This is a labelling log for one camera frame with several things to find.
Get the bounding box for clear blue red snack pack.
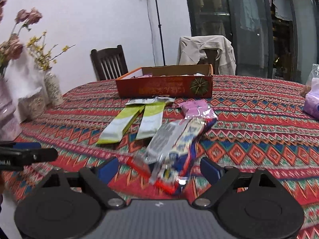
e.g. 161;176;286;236
127;117;217;195

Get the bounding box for pink ribbed vase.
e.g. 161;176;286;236
0;78;22;142

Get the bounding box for glass jar with white lid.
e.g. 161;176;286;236
18;87;46;120

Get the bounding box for green white snack packet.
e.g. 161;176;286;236
97;105;145;145

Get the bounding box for speckled small vase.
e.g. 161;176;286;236
44;69;63;107

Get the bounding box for red patterned tablecloth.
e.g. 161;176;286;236
4;75;318;238

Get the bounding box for pink snack packet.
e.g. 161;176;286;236
178;99;217;121

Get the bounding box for pink dried roses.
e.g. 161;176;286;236
1;8;43;78

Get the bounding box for silver snack packet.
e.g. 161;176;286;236
126;97;175;106

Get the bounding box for orange cardboard tray box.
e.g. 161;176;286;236
115;64;214;98

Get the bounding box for yellow flower branch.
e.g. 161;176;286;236
26;31;75;71

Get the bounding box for dark wooden chair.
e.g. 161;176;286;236
90;45;128;81

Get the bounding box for purple tissue pack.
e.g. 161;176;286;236
301;64;319;120

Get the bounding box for chair with beige jacket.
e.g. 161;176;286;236
196;49;222;75

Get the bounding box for beige jacket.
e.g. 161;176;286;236
177;35;236;75

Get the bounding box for black framed glass door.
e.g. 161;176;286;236
187;0;318;84

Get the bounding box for studio light on stand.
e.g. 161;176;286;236
139;0;167;67

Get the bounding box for light power cable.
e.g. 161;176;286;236
144;0;158;67

